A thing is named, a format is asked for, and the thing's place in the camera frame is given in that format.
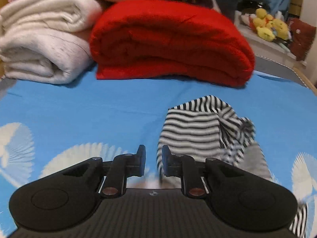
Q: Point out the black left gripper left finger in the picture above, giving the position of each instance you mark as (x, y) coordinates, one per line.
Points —
(70, 196)

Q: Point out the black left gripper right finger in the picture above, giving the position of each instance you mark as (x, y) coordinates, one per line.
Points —
(237, 197)

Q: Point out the black white striped hooded garment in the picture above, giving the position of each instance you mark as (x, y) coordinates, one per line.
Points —
(208, 127)

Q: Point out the blue white patterned bedsheet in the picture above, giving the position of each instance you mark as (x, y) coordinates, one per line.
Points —
(45, 128)

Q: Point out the cream folded quilt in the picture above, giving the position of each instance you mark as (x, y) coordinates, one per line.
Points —
(47, 41)

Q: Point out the red folded blanket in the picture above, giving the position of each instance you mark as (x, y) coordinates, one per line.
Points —
(141, 39)

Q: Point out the yellow plush toys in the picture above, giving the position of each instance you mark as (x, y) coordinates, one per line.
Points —
(266, 26)

